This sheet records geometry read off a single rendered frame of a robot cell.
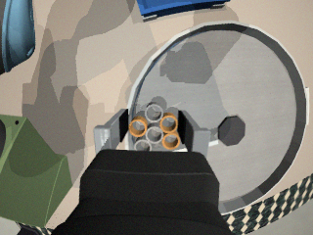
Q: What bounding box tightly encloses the bronze bushing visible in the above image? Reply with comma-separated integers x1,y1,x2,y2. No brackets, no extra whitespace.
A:
159,113,177,133
129,116,148,137
162,130,180,150

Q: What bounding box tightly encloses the blue plastic crate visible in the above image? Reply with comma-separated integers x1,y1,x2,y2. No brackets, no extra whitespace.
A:
137,0,231,23

